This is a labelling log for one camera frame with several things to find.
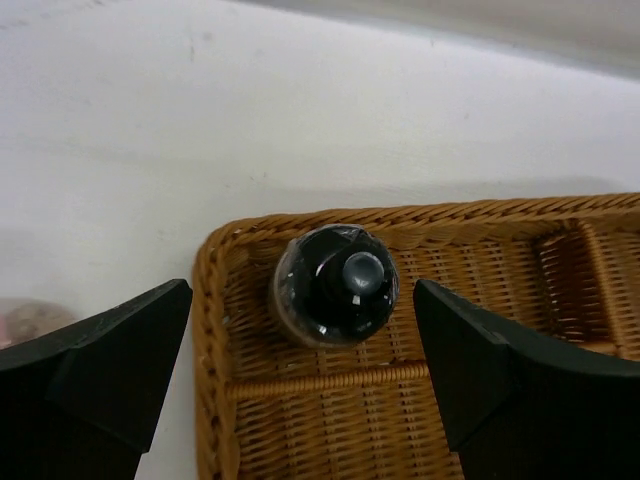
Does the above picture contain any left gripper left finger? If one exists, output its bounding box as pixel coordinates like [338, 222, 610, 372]
[1, 279, 192, 479]

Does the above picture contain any brown wicker divided basket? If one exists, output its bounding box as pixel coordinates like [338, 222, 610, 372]
[191, 193, 639, 479]

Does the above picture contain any black-cap spice bottle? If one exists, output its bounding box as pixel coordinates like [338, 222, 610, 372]
[269, 224, 399, 349]

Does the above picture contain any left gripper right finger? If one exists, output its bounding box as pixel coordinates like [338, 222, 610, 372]
[413, 280, 639, 479]

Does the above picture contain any pink-cap spice bottle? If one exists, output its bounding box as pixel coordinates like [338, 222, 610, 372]
[1, 297, 77, 349]

